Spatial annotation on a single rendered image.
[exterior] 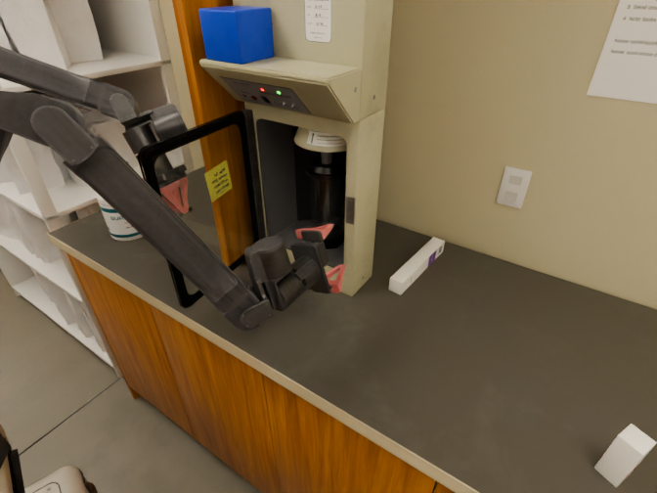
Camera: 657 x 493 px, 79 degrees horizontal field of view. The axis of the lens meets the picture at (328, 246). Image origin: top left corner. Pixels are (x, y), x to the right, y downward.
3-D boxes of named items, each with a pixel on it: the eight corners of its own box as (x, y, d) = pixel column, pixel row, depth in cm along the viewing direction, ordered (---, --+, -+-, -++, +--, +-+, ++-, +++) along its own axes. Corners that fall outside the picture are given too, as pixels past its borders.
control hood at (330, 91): (242, 98, 95) (237, 51, 89) (361, 121, 80) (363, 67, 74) (205, 109, 87) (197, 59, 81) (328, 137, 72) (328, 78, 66)
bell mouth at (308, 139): (321, 123, 109) (320, 103, 106) (377, 136, 101) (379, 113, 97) (279, 142, 97) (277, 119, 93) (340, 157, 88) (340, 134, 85)
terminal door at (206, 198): (260, 247, 117) (243, 109, 94) (183, 311, 95) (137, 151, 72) (258, 246, 117) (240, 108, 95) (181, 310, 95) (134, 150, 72)
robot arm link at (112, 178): (31, 122, 53) (15, 123, 44) (66, 97, 54) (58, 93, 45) (234, 316, 75) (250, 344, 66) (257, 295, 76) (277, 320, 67)
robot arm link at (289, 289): (263, 311, 73) (285, 317, 69) (252, 279, 70) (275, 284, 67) (287, 291, 78) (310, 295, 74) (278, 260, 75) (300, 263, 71)
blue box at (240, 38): (240, 53, 88) (235, 5, 83) (275, 57, 83) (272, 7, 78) (205, 60, 81) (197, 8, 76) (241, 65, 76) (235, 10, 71)
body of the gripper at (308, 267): (320, 241, 75) (295, 260, 70) (334, 287, 79) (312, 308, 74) (295, 241, 79) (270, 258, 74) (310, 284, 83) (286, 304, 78)
